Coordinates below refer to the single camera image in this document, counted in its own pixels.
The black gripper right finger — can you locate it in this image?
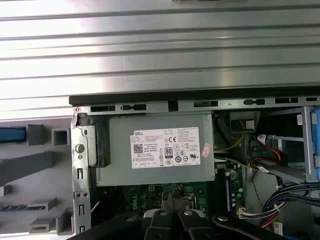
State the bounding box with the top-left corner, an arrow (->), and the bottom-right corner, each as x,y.
172,191 -> 286,240

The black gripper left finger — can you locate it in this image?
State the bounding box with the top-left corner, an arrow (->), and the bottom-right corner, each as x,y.
73,191 -> 175,240

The red yellow black power wire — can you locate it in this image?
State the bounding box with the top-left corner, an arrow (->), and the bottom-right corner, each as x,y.
248,134 -> 288,172

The hard disk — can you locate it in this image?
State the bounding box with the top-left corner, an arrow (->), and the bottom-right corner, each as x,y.
0,126 -> 28,144

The silver CPU socket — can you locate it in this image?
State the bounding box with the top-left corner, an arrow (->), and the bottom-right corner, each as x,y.
159,186 -> 201,218

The green motherboard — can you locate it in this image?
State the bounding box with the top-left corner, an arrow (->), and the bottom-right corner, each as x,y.
96,169 -> 247,230

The installed RAM stick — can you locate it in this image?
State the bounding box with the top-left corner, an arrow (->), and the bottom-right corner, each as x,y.
225,177 -> 233,219

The grey power supply unit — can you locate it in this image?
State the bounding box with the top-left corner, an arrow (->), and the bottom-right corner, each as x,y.
96,113 -> 216,187

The black open PC case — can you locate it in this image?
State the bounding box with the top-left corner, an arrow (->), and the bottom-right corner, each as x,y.
68,94 -> 320,240

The grey metal drive cage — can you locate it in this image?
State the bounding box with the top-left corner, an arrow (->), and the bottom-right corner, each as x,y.
257,106 -> 320,185

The grey plastic parts rack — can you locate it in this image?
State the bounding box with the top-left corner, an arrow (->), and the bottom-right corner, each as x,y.
0,123 -> 76,237

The blue plastic drive bracket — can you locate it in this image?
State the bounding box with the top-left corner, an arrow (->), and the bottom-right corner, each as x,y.
309,109 -> 320,181

